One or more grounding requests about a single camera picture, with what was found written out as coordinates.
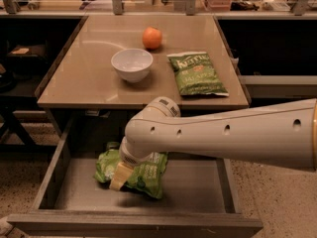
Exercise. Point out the white ribbed gripper body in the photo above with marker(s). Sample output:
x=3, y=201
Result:
x=128, y=157

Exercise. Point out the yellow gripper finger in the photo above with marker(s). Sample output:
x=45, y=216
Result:
x=121, y=175

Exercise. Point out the green rice chip bag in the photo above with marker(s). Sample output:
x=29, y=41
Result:
x=146, y=177

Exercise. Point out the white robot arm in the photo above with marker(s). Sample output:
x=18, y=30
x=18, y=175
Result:
x=281, y=135

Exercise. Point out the open grey drawer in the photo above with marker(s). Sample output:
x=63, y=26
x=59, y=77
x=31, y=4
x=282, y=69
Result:
x=199, y=195

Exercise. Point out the green jalapeno kettle chip bag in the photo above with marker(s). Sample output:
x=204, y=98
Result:
x=195, y=74

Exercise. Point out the white bowl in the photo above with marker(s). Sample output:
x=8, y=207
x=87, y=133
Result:
x=132, y=65

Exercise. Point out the orange fruit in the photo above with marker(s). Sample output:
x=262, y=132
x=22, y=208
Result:
x=152, y=38

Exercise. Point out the dark side table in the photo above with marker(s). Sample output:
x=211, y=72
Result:
x=20, y=96

